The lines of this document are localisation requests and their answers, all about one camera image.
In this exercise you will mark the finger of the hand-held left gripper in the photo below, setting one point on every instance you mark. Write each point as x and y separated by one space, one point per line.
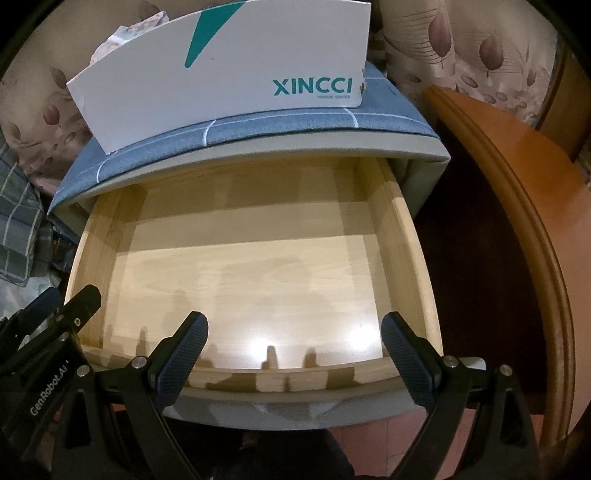
46 302
85 302

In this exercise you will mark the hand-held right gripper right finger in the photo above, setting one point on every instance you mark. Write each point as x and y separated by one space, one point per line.
411 360

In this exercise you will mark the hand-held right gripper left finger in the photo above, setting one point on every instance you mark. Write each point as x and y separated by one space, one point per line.
180 355

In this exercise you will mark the white shoe box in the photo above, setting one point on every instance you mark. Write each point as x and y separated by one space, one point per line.
231 69

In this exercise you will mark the white plastic bag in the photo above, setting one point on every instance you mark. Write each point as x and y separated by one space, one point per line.
11 300

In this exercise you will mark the grey plaid cloth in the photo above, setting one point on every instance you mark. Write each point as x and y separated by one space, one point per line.
18 221

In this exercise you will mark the floral beige curtain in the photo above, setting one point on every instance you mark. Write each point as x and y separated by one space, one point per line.
461 46
37 115

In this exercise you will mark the grey nightstand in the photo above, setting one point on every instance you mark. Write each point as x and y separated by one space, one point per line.
427 152

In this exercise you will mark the blue checked cloth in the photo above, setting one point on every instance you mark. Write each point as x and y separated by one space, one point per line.
392 110

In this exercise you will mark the orange wooden bed frame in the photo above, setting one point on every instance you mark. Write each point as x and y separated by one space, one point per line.
521 184

